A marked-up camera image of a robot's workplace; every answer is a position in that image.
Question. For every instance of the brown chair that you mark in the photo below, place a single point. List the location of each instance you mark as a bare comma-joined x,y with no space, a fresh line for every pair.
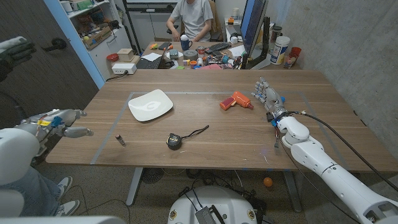
217,21

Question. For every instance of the grey tape roll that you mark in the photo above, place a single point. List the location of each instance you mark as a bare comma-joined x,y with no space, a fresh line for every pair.
190,55

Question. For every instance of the white power box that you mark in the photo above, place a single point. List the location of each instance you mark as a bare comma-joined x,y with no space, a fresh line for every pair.
123,68

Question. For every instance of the small beige box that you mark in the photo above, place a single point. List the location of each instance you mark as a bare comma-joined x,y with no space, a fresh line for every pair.
126,55

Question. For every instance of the black tape measure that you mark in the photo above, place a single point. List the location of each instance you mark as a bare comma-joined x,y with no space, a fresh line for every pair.
174,141

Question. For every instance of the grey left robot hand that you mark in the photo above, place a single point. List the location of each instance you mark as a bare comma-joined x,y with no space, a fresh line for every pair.
53,123

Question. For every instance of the black keyboard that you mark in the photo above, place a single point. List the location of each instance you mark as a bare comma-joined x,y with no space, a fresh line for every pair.
217,47

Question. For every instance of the cardboard box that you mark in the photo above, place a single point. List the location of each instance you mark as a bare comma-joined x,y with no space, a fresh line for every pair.
98,39

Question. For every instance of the white robot torso edge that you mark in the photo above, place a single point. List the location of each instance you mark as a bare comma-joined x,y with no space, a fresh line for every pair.
62,220

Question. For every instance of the small blue object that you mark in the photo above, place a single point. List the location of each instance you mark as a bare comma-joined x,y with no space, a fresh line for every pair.
282,99

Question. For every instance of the seated person grey shirt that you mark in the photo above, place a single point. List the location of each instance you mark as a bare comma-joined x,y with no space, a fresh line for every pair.
192,18

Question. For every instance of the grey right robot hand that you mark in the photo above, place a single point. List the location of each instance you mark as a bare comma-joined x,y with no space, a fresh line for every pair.
272,99

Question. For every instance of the red soda can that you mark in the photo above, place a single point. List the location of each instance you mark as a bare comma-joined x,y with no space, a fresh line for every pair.
201,51

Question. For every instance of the blue mug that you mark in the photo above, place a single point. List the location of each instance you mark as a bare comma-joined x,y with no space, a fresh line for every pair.
185,43

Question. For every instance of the red cup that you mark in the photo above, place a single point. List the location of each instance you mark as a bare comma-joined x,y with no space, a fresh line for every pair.
296,51

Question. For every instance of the white sneaker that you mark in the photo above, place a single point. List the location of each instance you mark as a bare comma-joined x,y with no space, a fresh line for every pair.
70,208
66,185

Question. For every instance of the clear plastic cup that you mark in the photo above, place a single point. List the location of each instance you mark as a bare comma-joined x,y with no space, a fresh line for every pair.
288,61

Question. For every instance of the white shelf unit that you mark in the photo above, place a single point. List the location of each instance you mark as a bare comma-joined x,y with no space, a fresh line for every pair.
105,53

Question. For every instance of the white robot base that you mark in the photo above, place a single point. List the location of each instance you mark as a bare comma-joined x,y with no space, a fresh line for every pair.
230,205

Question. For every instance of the red bowl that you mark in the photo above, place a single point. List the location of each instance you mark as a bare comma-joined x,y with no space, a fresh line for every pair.
112,57

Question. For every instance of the wooden office desk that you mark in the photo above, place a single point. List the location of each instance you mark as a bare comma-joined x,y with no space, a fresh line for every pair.
200,44

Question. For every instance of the black phone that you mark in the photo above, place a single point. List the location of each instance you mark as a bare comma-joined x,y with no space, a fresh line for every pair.
164,46

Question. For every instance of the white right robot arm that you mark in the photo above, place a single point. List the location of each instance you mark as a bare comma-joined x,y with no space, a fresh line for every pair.
314,155

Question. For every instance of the white table leg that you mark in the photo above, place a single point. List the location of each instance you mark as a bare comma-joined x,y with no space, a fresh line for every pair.
292,193
134,186

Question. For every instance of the white paper plate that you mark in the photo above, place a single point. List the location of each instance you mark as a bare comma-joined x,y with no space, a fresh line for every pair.
150,105

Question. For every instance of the computer monitor on stand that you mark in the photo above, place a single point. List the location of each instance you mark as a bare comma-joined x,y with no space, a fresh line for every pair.
253,25

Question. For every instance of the dark laptop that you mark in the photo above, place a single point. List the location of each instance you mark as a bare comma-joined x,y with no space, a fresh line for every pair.
149,63

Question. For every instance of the orange toy drill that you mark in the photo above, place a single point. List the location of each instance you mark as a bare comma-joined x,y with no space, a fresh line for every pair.
241,99

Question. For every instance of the black white teleoperation glove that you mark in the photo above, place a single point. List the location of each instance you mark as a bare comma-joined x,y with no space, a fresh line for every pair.
15,53

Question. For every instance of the orange ball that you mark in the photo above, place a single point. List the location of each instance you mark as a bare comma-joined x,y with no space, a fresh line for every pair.
268,182

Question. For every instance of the white canister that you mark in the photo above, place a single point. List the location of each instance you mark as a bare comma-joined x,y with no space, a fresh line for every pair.
280,49

